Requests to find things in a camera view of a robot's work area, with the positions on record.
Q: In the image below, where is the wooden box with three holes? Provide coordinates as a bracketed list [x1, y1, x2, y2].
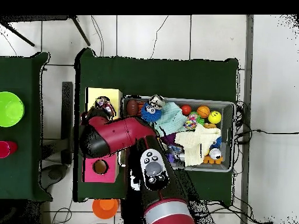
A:
[82, 87, 123, 183]

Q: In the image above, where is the clear mesh bin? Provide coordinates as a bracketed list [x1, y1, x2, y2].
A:
[117, 94, 236, 173]

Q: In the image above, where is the brown toy football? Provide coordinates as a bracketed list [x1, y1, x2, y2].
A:
[126, 99, 140, 117]

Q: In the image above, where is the blue spiky toy with eyes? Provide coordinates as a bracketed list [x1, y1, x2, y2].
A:
[140, 101, 162, 123]

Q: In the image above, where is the black flat stand bar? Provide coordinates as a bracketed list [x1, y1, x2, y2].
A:
[61, 81, 74, 165]

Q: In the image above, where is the crushed silver drink can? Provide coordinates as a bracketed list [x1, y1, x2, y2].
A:
[148, 94, 167, 110]

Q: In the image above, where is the dark green table cloth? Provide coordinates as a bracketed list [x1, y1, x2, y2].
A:
[0, 51, 53, 202]
[73, 47, 240, 206]

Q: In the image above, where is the light blue cloth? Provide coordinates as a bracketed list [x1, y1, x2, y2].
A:
[154, 101, 188, 138]

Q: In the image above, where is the small red-orange ball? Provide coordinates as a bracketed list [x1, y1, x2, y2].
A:
[180, 104, 193, 117]

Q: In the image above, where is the black tripod stand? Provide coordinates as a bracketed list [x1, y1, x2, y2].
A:
[0, 15, 91, 47]

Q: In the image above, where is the grey round stand base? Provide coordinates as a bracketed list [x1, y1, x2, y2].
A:
[40, 164, 69, 190]

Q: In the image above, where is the cream cloth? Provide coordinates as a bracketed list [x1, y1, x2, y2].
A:
[174, 123, 221, 168]

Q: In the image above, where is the orange toy basketball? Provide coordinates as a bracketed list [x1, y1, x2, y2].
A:
[196, 105, 211, 119]

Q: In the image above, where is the orange plastic cup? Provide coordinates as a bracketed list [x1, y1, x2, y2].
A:
[92, 198, 120, 219]

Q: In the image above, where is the lime green plastic bowl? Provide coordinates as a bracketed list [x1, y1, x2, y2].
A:
[0, 91, 25, 128]

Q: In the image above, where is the yellow smiley ball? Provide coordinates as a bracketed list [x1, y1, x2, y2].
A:
[207, 110, 222, 125]

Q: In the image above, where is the pink-red plastic cup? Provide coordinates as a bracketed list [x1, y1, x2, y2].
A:
[0, 141, 19, 159]

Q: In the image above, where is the black power cable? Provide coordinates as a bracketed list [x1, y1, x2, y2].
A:
[233, 100, 299, 145]

